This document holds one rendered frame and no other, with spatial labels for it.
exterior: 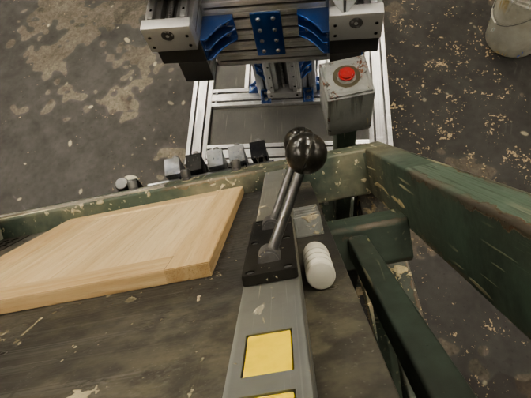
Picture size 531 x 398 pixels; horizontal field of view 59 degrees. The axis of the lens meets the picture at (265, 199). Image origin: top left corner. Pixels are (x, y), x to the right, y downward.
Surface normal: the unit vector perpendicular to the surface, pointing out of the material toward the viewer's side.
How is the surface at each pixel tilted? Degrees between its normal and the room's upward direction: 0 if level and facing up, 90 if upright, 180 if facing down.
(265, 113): 0
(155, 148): 0
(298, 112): 0
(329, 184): 35
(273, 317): 55
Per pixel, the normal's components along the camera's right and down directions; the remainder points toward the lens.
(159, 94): -0.14, -0.40
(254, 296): -0.19, -0.96
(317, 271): -0.03, 0.19
